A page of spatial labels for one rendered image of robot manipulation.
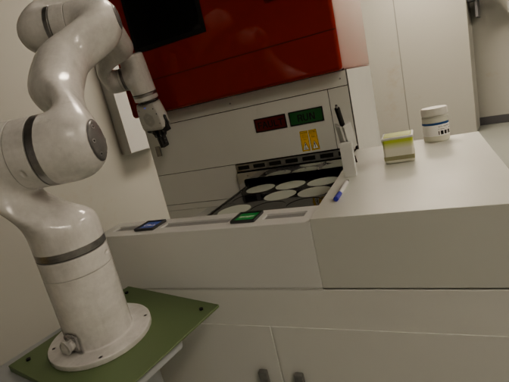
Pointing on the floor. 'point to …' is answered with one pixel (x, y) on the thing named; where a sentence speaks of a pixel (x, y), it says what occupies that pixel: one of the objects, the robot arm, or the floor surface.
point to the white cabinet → (347, 336)
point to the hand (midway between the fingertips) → (163, 141)
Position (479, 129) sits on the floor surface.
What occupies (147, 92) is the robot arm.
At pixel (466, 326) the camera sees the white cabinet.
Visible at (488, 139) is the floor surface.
